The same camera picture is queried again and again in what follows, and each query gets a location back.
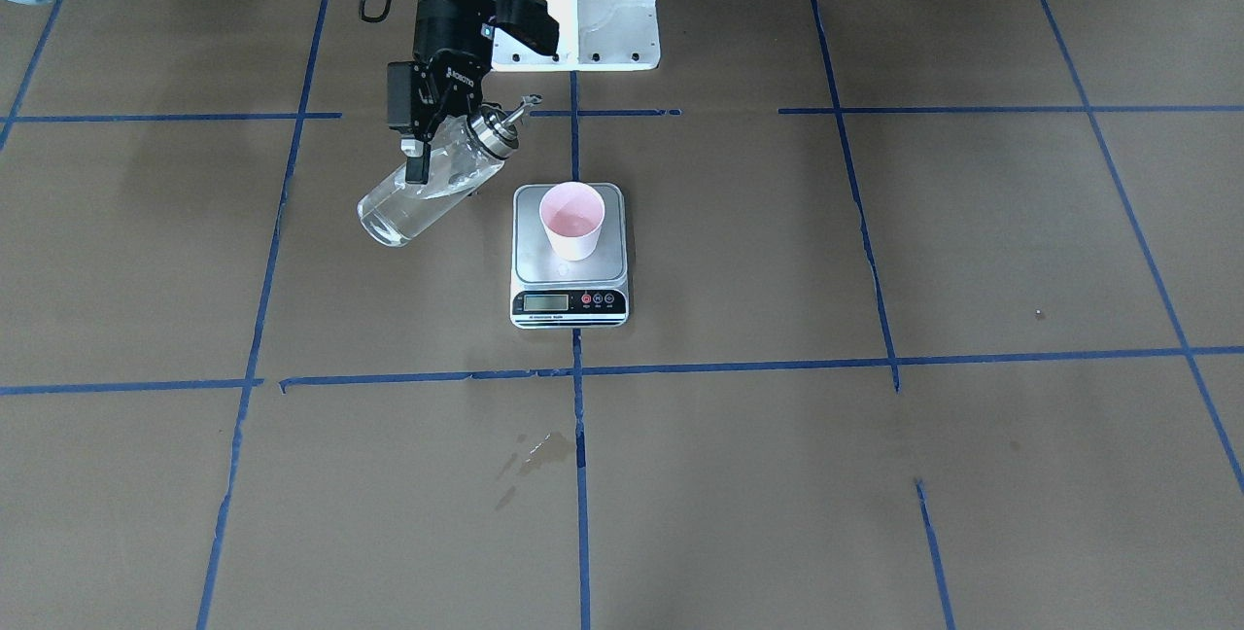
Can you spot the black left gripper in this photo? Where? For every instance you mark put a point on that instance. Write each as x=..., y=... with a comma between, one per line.
x=445, y=31

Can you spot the pink plastic cup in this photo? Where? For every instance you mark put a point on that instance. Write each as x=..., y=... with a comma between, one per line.
x=572, y=215

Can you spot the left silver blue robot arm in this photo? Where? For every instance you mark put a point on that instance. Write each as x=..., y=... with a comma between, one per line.
x=442, y=78

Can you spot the silver digital kitchen scale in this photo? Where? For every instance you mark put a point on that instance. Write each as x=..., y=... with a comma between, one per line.
x=547, y=292

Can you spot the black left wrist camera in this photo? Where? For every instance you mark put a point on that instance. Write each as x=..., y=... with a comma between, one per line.
x=530, y=23

